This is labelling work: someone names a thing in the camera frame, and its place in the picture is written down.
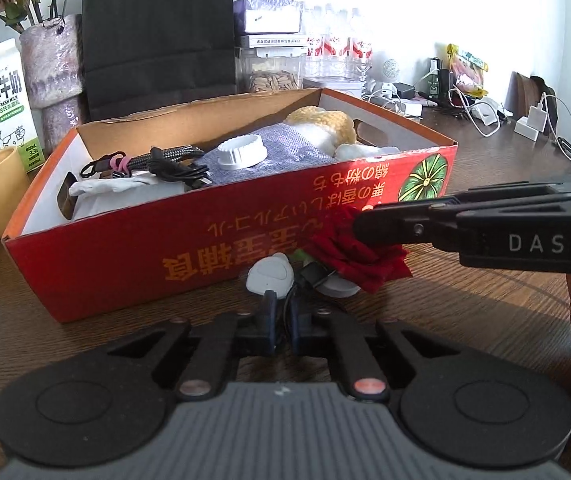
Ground black paper bag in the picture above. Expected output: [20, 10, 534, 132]
[82, 0, 239, 122]

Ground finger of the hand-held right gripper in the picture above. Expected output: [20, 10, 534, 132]
[353, 201, 461, 257]
[429, 181, 567, 213]

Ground white wired earphones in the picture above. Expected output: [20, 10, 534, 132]
[365, 87, 406, 111]

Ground purple linen drawstring pouch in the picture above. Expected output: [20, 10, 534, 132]
[193, 122, 339, 186]

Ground flat white printed box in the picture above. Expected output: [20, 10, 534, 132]
[240, 34, 309, 51]

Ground black braided cable bundle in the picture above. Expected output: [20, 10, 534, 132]
[80, 145, 214, 193]

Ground clear plastic packet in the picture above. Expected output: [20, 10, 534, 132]
[73, 182, 186, 221]

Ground purple speckled vase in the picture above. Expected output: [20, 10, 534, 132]
[20, 14, 86, 143]

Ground clear seed container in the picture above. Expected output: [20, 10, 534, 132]
[236, 46, 306, 95]

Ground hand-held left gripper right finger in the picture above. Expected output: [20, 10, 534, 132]
[288, 297, 466, 402]

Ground red felt rose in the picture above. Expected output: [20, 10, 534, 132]
[307, 207, 413, 295]

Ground yellow snack packet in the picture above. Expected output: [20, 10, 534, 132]
[446, 43, 489, 98]

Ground small white fan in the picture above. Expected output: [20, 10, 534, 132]
[371, 58, 400, 98]

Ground white plug adapter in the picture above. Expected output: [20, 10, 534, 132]
[528, 104, 555, 133]
[514, 116, 541, 142]

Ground clear water bottle red label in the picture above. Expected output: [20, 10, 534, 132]
[323, 4, 353, 78]
[305, 5, 331, 78]
[348, 7, 373, 81]

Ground white ribbed cap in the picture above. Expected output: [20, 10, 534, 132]
[217, 135, 270, 171]

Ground tan plush hamster toy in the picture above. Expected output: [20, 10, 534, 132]
[284, 105, 401, 161]

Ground white green milk carton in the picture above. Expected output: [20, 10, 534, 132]
[0, 38, 46, 173]

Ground brown wooden board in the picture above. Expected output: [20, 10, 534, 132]
[509, 71, 559, 126]

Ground white rounded gadget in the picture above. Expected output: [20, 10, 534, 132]
[246, 254, 295, 297]

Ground red cardboard box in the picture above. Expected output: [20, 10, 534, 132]
[2, 87, 459, 323]

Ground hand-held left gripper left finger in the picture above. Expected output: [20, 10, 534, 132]
[108, 290, 279, 402]

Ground purple tissue pack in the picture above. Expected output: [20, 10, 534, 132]
[234, 0, 303, 36]

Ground small green bottle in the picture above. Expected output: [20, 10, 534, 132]
[428, 57, 451, 101]

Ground white face mask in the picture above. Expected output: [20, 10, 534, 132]
[470, 99, 502, 127]

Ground printed tin box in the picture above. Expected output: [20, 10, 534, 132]
[303, 76, 366, 101]

